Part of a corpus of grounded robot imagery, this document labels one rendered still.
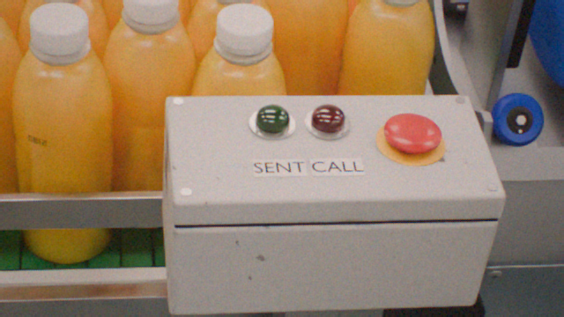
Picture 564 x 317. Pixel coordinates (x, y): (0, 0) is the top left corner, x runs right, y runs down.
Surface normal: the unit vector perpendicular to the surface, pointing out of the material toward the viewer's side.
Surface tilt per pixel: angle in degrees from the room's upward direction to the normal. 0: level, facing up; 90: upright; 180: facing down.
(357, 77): 90
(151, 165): 90
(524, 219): 71
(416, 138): 5
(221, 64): 29
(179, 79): 80
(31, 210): 90
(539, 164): 52
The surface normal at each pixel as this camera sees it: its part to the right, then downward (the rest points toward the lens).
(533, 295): 0.10, 0.88
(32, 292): 0.09, -0.75
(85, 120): 0.57, 0.46
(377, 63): -0.33, 0.50
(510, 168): 0.15, 0.06
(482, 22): -0.99, 0.01
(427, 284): 0.12, 0.66
